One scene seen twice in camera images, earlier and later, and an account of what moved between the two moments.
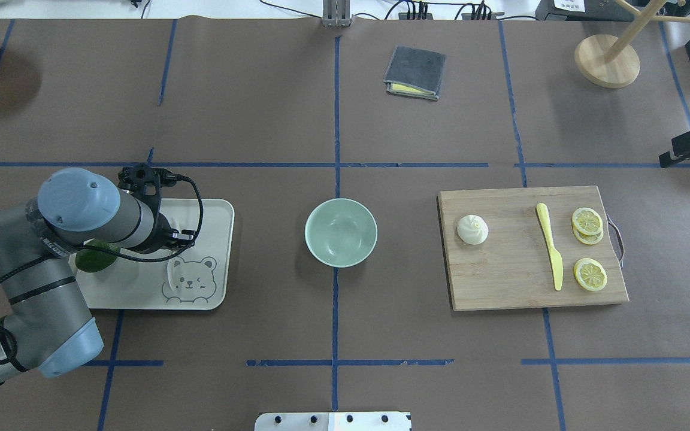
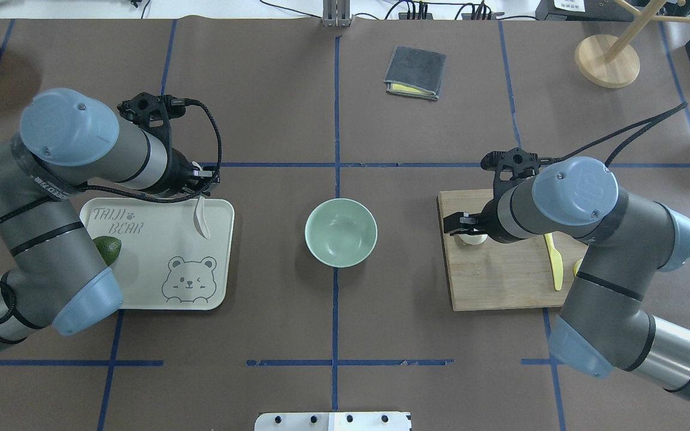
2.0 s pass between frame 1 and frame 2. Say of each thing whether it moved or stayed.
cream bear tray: stayed
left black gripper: moved
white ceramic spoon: moved
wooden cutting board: stayed
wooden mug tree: stayed
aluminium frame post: stayed
